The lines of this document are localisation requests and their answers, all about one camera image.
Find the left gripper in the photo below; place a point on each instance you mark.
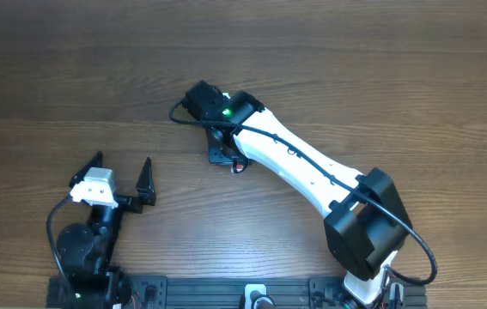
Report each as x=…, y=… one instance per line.
x=129, y=204

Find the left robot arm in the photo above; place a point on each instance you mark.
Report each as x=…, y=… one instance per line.
x=75, y=246

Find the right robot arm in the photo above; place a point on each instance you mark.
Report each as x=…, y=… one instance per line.
x=269, y=156

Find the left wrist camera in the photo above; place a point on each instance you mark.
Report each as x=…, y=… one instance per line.
x=95, y=188

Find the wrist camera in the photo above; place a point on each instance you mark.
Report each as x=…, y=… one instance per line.
x=95, y=188
x=227, y=95

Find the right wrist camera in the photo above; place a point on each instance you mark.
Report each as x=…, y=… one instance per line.
x=227, y=95

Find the mounting rail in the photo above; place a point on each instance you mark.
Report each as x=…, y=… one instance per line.
x=208, y=294

